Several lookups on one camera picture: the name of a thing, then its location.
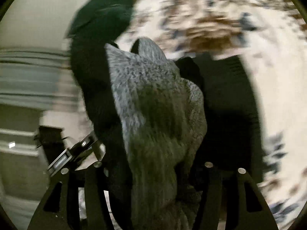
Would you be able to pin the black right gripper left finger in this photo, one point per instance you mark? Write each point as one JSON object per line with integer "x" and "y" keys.
{"x": 75, "y": 199}

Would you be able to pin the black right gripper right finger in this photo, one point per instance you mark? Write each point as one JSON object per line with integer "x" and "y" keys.
{"x": 246, "y": 207}

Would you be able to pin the black sock with patterned band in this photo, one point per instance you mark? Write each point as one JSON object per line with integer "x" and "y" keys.
{"x": 230, "y": 140}

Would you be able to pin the grey and white sock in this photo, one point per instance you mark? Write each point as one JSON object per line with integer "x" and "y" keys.
{"x": 163, "y": 124}

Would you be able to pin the floral fleece bed blanket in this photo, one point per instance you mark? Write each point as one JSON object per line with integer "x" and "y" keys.
{"x": 266, "y": 39}

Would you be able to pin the dark green pillow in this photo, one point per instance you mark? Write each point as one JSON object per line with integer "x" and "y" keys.
{"x": 101, "y": 20}

